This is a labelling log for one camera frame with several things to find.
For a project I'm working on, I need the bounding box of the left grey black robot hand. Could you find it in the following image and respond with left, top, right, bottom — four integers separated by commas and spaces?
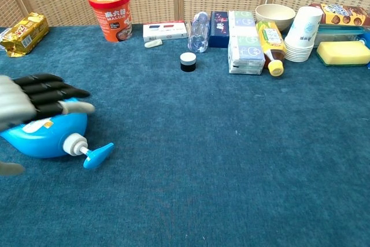
0, 73, 96, 176

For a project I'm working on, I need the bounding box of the blue pump detergent bottle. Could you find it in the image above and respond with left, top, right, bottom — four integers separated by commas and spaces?
0, 98, 116, 170

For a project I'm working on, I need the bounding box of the gold snack packet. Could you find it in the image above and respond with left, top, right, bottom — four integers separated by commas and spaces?
0, 12, 50, 58

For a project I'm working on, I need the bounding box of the red instant noodle cup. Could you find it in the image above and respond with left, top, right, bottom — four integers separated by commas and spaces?
87, 0, 134, 43

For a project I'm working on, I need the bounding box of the small white wrapped candy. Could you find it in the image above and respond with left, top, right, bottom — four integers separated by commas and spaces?
144, 39, 164, 49

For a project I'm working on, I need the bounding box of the white flat box red blue print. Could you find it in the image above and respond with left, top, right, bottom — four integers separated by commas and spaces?
142, 20, 189, 43

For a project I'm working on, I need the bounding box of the black jar white lid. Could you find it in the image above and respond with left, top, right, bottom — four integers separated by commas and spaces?
180, 52, 197, 72

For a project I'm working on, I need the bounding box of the blue carpet table cover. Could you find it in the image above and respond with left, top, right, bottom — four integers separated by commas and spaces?
0, 23, 370, 247

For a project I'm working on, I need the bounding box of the clear plastic water bottle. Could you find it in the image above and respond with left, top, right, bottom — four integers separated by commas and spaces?
187, 11, 211, 54

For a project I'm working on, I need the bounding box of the dark blue box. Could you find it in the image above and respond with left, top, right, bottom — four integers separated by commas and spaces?
208, 10, 230, 49

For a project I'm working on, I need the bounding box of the green white tissue pack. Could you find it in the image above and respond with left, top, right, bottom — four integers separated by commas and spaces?
228, 10, 258, 37
227, 34, 266, 75

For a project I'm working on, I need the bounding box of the tea bottle yellow cap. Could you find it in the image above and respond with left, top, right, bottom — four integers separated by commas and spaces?
255, 20, 287, 78

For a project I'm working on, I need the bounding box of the beige bowl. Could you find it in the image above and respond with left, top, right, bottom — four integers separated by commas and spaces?
254, 3, 297, 32

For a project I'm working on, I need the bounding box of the stack of white paper cups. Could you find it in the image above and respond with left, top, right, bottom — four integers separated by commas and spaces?
284, 6, 324, 63

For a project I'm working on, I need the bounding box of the clear container blue lid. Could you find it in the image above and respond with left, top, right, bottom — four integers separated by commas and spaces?
314, 24, 367, 47

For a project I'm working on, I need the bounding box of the yellow green sponge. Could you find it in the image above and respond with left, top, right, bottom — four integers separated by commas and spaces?
316, 40, 370, 68

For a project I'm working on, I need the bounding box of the chocolate cookie box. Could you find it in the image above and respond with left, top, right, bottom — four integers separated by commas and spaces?
308, 2, 370, 27

